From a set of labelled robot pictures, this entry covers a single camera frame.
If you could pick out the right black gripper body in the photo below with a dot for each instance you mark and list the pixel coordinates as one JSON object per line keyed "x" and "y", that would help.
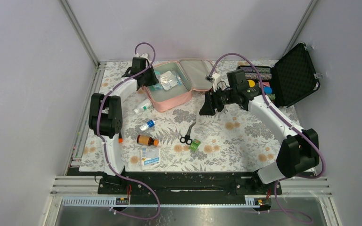
{"x": 226, "y": 97}

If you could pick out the white sachets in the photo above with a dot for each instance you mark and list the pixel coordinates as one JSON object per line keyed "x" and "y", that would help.
{"x": 169, "y": 80}

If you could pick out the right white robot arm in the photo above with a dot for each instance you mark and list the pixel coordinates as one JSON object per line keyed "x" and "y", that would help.
{"x": 298, "y": 147}

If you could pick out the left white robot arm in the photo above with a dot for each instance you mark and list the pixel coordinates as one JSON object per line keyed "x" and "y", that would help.
{"x": 106, "y": 111}

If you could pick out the blue blister pack in kit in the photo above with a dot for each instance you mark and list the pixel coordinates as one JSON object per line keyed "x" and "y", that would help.
{"x": 156, "y": 87}

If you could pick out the pink medicine kit case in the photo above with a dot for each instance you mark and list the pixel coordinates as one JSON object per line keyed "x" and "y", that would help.
{"x": 186, "y": 76}

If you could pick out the white plastic bottle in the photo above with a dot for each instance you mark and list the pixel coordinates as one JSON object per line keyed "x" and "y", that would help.
{"x": 143, "y": 106}

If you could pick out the small blue label bottle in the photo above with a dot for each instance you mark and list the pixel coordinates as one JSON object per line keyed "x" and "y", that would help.
{"x": 147, "y": 125}

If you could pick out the small green box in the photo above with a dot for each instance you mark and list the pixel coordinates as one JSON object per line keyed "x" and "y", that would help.
{"x": 194, "y": 145}

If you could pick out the floral table mat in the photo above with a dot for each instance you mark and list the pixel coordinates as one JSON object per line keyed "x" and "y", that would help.
{"x": 232, "y": 140}

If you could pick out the brown syrup bottle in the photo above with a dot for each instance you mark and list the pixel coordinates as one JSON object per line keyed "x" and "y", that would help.
{"x": 146, "y": 140}

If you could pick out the black thermometer orange tip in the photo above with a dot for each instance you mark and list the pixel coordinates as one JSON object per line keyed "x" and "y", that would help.
{"x": 120, "y": 139}

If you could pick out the black poker chip case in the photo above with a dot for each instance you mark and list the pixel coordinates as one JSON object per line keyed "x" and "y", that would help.
{"x": 292, "y": 78}

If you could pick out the white blue gauze packet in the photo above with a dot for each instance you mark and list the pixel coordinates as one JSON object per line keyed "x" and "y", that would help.
{"x": 150, "y": 158}

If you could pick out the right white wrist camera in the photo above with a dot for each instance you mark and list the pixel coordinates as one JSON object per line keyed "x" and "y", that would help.
{"x": 215, "y": 79}

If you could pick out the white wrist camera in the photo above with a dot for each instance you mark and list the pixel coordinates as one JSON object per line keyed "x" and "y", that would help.
{"x": 144, "y": 55}
{"x": 215, "y": 79}

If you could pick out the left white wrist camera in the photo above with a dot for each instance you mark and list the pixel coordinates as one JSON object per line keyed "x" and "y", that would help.
{"x": 144, "y": 55}

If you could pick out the black handled scissors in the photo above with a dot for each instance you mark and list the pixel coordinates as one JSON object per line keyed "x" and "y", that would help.
{"x": 186, "y": 138}

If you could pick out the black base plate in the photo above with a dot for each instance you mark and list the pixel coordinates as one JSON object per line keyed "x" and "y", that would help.
{"x": 186, "y": 188}

